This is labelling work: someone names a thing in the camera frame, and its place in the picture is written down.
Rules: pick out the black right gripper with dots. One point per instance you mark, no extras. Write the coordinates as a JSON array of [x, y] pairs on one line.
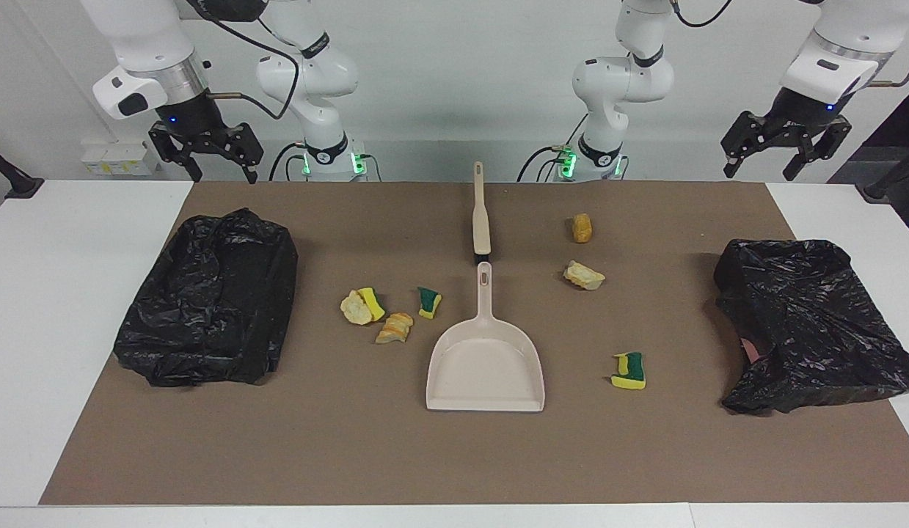
[[194, 125]]

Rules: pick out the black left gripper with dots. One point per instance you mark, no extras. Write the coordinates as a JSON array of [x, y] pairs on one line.
[[799, 117]]

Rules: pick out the round pale bread chunk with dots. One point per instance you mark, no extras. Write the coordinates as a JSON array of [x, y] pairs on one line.
[[353, 309]]

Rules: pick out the thick yellow green sponge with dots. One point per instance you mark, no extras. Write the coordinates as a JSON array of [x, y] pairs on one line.
[[373, 303]]

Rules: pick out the striped croissant piece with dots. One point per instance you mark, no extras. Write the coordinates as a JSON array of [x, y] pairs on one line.
[[395, 328]]

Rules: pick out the small green yellow sponge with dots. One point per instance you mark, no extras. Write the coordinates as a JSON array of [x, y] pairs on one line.
[[428, 302]]

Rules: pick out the notched green yellow sponge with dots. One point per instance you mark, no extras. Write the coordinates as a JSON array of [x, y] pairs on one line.
[[630, 372]]

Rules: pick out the beige hand brush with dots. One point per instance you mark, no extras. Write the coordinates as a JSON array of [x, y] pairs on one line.
[[482, 227]]

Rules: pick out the beige plastic dustpan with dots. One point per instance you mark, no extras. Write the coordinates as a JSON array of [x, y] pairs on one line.
[[483, 367]]

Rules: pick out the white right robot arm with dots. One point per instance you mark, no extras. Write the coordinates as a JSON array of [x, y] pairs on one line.
[[142, 44]]

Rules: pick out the right black trash bag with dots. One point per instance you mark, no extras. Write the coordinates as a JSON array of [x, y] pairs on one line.
[[205, 308]]

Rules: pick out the loose black trash bag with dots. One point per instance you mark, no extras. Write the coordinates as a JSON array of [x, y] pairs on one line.
[[806, 323]]

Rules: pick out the pink plastic bin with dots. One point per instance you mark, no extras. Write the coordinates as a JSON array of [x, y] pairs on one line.
[[749, 350]]

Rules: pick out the brown table mat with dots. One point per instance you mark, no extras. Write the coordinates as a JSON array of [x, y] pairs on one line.
[[454, 455]]

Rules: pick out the white wall socket box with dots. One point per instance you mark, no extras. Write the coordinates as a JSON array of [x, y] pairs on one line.
[[117, 158]]

